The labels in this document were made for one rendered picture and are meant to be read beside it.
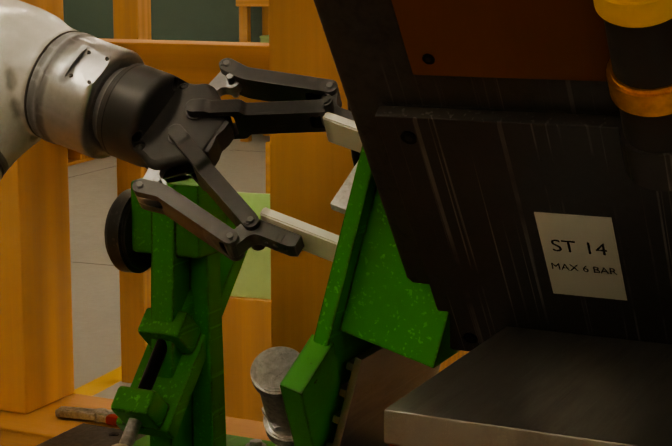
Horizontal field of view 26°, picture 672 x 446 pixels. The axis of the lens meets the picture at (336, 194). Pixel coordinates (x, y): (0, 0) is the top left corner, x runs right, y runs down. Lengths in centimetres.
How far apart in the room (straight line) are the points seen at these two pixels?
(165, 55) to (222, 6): 1057
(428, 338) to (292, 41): 49
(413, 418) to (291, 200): 65
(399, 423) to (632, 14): 24
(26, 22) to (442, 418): 55
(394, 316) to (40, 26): 39
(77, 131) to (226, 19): 1099
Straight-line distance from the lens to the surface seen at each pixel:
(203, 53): 151
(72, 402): 164
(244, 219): 104
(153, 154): 109
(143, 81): 110
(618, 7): 66
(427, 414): 75
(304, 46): 136
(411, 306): 94
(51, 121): 113
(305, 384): 95
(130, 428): 126
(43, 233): 159
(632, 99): 70
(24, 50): 115
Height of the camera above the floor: 135
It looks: 9 degrees down
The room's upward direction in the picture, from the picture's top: straight up
